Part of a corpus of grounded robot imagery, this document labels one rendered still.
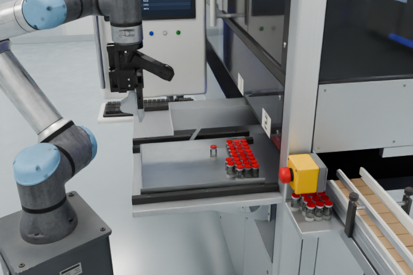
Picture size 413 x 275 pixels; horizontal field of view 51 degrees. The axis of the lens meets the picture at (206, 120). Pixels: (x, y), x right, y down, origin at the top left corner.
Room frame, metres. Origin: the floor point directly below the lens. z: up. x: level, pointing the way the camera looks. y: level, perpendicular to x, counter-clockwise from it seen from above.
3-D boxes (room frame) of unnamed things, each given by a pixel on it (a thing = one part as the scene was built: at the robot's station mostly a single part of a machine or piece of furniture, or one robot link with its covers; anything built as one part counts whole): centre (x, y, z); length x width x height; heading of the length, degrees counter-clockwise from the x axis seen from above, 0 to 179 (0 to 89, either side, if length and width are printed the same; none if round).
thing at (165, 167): (1.12, 0.03, 0.90); 0.34 x 0.26 x 0.04; 98
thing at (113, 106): (1.77, 0.25, 0.82); 0.40 x 0.14 x 0.02; 97
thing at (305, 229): (0.90, -0.28, 0.87); 0.14 x 0.13 x 0.02; 98
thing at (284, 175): (0.90, -0.19, 1.00); 0.04 x 0.04 x 0.04; 8
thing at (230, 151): (1.13, -0.08, 0.91); 0.18 x 0.02 x 0.05; 8
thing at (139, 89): (1.01, 0.17, 1.18); 0.05 x 0.02 x 0.09; 8
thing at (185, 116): (1.47, -0.04, 0.90); 0.34 x 0.26 x 0.04; 98
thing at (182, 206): (1.29, 0.01, 0.87); 0.70 x 0.48 x 0.02; 8
